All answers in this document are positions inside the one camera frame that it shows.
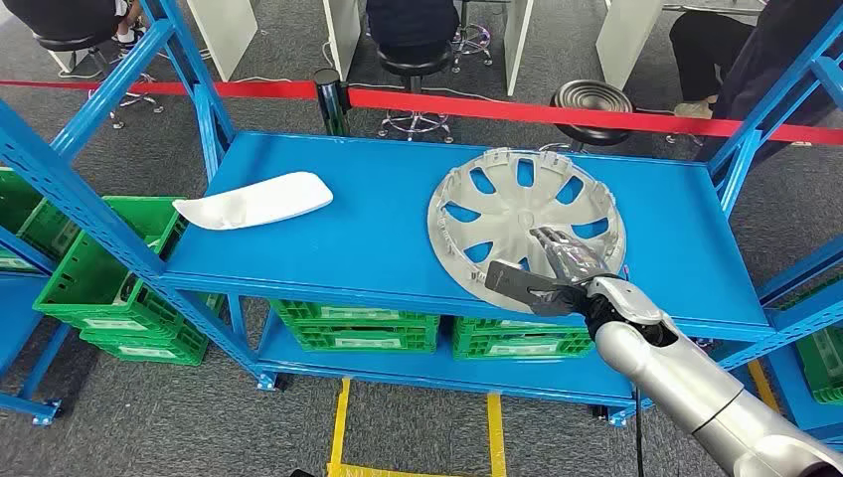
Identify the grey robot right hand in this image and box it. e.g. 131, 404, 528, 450
485, 227, 613, 320

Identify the silver plastic wheel hubcap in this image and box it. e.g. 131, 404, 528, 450
426, 147, 627, 315

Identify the blue metal shelf rack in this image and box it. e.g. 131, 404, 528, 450
0, 0, 843, 429
754, 234, 843, 452
0, 224, 74, 426

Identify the white curved plastic part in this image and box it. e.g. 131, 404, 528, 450
172, 171, 335, 232

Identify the red barrier belt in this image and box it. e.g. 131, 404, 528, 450
347, 87, 843, 147
0, 79, 319, 101

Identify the black ribbed-seat stool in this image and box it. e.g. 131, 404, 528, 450
550, 79, 635, 155

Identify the white desk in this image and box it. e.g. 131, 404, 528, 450
322, 0, 535, 98
595, 0, 768, 91
186, 0, 259, 82

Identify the yellow floor tape strip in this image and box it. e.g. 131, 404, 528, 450
747, 360, 783, 414

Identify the chrome stool base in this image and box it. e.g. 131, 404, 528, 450
450, 0, 494, 74

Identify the black swivel stool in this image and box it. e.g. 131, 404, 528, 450
376, 42, 457, 145
34, 29, 166, 131

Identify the yellow floor tape square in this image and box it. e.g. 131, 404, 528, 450
327, 377, 508, 477

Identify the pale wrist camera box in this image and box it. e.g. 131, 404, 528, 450
585, 274, 665, 327

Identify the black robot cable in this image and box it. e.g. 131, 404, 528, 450
631, 387, 647, 477

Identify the black stanchion post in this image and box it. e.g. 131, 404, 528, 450
313, 68, 352, 138

